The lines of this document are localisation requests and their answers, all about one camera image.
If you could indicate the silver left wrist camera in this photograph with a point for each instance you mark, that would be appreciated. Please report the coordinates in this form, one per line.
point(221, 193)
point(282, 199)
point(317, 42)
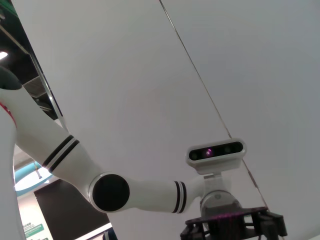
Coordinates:
point(217, 166)

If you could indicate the rectangular ceiling light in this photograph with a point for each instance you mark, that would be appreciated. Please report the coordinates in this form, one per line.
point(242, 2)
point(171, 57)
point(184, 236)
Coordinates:
point(3, 55)

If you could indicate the green wall sign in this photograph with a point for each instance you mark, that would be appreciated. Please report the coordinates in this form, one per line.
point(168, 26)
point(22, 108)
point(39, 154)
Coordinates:
point(33, 230)

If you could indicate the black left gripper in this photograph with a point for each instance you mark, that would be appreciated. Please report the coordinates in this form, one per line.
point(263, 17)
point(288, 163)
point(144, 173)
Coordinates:
point(225, 225)

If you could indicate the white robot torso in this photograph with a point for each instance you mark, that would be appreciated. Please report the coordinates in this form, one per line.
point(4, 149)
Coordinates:
point(6, 175)

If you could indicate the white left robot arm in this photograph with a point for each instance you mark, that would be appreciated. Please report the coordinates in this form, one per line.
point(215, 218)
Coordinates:
point(150, 195)

